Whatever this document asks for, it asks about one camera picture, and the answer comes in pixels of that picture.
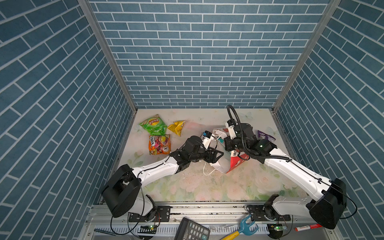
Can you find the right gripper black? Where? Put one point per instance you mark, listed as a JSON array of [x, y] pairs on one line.
[[227, 141]]

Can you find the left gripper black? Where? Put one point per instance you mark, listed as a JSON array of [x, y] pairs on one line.
[[213, 159]]

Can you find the red white paper gift bag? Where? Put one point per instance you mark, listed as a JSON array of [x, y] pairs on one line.
[[230, 160]]

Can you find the purple snack packet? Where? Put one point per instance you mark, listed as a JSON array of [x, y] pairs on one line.
[[263, 136]]

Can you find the yellow snack packet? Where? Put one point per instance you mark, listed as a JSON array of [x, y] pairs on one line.
[[177, 127]]

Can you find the orange colourful snack packet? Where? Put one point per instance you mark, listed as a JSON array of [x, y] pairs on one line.
[[159, 145]]

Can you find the green snack packet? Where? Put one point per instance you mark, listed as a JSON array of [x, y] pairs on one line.
[[154, 125]]

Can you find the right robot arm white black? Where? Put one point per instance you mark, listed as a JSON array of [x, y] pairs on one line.
[[326, 199]]

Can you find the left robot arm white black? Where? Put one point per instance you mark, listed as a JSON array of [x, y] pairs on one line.
[[123, 191]]

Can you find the blue yellow clamp tool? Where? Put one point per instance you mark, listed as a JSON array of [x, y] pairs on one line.
[[244, 228]]

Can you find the black calculator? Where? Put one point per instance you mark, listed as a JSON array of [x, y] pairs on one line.
[[190, 230]]

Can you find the red white marker pen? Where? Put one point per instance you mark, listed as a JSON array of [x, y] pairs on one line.
[[308, 227]]

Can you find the aluminium front rail frame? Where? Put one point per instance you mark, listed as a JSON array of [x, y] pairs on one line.
[[221, 217]]

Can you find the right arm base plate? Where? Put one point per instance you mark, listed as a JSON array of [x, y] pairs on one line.
[[267, 213]]

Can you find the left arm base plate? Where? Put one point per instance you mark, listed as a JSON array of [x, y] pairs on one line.
[[158, 214]]

